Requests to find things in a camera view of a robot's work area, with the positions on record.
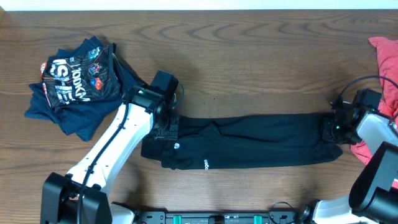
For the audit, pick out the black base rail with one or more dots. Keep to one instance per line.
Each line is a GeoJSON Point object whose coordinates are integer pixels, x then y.
{"type": "Point", "coordinates": [279, 213]}

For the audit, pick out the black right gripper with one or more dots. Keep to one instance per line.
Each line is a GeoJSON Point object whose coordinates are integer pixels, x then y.
{"type": "Point", "coordinates": [327, 134]}

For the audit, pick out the black graphic print shirt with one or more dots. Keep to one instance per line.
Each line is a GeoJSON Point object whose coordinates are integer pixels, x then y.
{"type": "Point", "coordinates": [85, 77]}

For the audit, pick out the plain black t-shirt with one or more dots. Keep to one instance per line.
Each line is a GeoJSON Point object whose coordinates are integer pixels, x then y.
{"type": "Point", "coordinates": [268, 140]}

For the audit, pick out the red cloth garment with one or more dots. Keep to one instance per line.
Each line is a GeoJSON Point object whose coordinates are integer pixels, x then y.
{"type": "Point", "coordinates": [387, 62]}

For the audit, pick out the folded navy blue shirt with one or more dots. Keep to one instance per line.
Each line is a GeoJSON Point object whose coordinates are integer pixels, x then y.
{"type": "Point", "coordinates": [84, 118]}

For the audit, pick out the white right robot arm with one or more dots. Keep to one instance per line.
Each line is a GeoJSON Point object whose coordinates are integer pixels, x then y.
{"type": "Point", "coordinates": [372, 198]}

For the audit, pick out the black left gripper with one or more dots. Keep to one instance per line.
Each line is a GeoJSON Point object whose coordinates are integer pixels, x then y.
{"type": "Point", "coordinates": [174, 134]}

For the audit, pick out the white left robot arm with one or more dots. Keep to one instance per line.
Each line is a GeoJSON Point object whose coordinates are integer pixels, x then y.
{"type": "Point", "coordinates": [81, 195]}

